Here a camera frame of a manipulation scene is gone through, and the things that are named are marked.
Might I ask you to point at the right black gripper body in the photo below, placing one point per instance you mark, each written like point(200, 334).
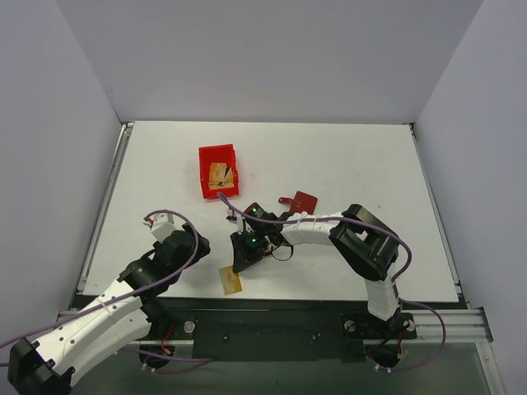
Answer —
point(240, 250)

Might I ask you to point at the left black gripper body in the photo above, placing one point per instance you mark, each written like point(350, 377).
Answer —
point(197, 243)

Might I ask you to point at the gold card with logo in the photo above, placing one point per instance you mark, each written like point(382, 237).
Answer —
point(231, 283)

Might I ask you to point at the red leather card holder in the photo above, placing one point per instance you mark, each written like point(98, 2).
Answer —
point(301, 202)

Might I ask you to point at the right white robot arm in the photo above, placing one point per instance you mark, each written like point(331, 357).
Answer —
point(366, 244)

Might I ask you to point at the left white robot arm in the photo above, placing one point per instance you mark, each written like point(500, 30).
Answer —
point(128, 310)

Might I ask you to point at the gold cards in bin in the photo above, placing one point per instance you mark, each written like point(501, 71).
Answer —
point(221, 176)

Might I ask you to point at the red plastic bin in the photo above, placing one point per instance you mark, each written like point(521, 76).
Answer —
point(220, 154)

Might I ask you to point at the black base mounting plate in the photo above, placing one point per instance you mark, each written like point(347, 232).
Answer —
point(225, 330)

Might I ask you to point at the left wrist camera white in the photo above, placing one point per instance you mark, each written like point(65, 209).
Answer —
point(161, 225)

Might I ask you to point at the aluminium front rail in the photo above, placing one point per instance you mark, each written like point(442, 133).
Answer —
point(436, 326)

